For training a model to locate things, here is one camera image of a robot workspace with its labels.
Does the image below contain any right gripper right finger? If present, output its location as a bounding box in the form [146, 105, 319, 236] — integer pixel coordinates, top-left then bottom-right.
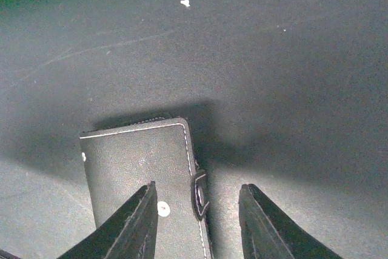
[238, 184, 340, 258]

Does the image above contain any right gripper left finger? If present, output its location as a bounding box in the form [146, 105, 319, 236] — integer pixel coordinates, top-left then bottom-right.
[60, 181, 158, 259]

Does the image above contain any black card holder wallet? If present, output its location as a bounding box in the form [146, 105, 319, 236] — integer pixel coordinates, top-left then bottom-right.
[79, 118, 212, 258]

